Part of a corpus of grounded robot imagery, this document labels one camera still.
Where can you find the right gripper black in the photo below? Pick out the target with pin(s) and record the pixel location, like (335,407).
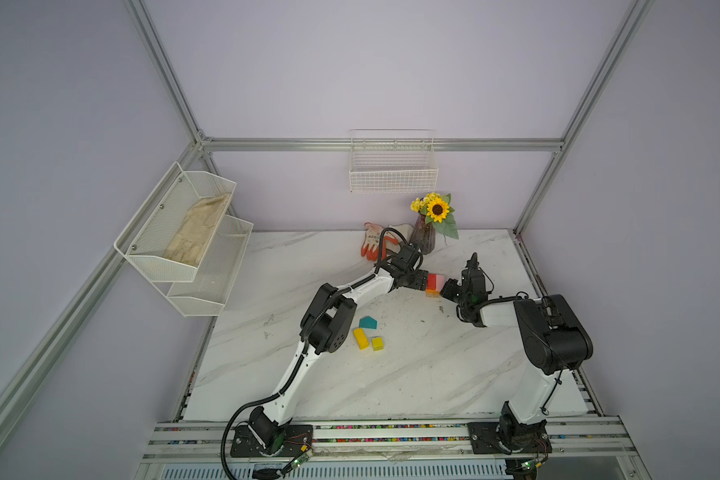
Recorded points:
(451,284)

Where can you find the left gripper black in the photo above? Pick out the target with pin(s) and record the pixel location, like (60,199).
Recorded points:
(420,281)

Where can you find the yellow small cube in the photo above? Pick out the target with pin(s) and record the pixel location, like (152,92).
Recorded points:
(377,343)

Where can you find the yellow long block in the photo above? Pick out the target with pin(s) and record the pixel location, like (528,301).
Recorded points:
(361,338)

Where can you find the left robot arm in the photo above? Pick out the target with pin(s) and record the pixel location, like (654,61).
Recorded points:
(324,328)

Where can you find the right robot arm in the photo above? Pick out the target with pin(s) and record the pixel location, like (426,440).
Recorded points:
(553,339)

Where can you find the teal block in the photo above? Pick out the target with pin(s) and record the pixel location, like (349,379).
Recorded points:
(368,322)

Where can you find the dark ribbed glass vase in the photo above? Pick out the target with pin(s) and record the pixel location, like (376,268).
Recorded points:
(423,235)

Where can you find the orange white work glove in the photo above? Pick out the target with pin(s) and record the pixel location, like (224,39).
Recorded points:
(372,249)

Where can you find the green white work glove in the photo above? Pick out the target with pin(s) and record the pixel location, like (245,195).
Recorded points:
(405,230)

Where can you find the yellow sunflower bouquet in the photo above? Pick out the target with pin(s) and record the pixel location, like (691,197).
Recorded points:
(435,214)

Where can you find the beige cloth in shelf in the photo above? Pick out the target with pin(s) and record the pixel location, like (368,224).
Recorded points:
(191,241)

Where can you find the white two-tier mesh shelf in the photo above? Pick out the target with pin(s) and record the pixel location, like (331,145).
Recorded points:
(201,291)

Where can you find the white wire wall basket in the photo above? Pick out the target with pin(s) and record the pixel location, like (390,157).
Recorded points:
(387,161)

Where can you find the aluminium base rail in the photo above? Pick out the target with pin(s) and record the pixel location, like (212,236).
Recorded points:
(445,448)

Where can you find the aluminium cage frame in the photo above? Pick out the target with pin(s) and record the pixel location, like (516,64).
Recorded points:
(21,392)

